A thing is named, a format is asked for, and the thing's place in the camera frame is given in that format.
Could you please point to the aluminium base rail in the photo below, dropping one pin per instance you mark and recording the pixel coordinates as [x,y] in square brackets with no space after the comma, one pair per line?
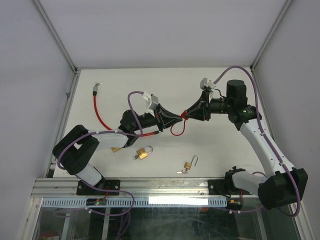
[139,187]

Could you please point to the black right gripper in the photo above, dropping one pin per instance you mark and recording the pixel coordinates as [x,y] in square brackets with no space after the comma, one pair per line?
[199,114]

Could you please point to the aluminium frame post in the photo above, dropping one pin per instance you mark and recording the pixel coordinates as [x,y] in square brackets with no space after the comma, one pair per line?
[272,32]
[54,34]

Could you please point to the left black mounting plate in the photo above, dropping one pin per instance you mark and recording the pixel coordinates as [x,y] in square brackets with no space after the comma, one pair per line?
[105,184]

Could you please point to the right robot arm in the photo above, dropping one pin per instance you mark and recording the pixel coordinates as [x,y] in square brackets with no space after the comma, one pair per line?
[282,183]

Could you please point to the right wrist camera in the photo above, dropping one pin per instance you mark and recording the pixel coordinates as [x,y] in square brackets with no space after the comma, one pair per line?
[208,86]

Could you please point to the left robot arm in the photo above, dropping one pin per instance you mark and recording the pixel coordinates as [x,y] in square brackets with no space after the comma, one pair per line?
[76,149]

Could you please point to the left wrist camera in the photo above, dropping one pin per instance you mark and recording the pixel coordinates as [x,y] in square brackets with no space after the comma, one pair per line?
[152,101]

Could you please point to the white slotted cable duct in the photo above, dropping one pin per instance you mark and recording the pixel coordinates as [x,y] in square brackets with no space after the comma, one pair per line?
[140,202]

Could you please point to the left aluminium frame post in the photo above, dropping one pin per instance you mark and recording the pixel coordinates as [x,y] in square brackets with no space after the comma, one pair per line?
[54,34]

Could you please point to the large brass padlock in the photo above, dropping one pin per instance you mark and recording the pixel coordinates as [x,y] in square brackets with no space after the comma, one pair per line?
[115,149]

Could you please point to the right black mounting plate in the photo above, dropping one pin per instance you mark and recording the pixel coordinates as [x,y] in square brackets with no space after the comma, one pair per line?
[222,187]

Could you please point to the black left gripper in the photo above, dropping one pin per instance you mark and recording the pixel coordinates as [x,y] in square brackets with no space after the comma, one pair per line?
[173,118]

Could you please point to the black mounting plate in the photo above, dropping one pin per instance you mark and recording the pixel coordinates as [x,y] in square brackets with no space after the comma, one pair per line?
[105,184]
[222,187]

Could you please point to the medium brass padlock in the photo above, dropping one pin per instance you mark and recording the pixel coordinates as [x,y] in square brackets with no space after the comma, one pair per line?
[143,152]

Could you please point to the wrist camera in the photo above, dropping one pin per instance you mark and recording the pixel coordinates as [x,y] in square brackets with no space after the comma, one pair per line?
[208,86]
[152,101]

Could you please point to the right aluminium frame post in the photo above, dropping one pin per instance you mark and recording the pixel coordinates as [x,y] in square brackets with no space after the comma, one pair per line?
[272,32]

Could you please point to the small brass long-shackle padlock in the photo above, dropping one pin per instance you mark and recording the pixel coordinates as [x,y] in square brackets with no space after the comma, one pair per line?
[188,165]

